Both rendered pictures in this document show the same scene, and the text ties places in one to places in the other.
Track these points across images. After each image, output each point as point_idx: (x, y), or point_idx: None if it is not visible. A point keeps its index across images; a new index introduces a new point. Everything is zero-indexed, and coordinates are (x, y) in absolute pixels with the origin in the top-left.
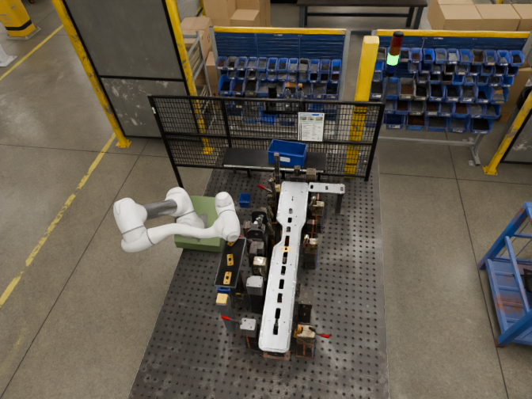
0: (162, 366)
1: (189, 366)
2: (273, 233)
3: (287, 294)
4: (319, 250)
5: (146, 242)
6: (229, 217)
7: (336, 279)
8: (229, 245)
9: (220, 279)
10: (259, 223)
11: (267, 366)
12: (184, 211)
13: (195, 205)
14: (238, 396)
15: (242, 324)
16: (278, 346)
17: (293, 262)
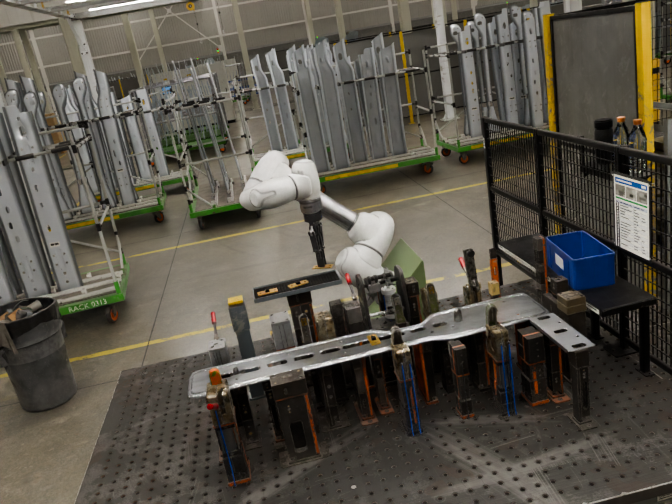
0: (189, 369)
1: None
2: (400, 323)
3: (287, 367)
4: (456, 428)
5: (247, 195)
6: (276, 178)
7: (404, 467)
8: (313, 267)
9: (264, 289)
10: (373, 275)
11: (205, 446)
12: (361, 240)
13: (400, 259)
14: (158, 435)
15: (214, 340)
16: (196, 386)
17: (351, 353)
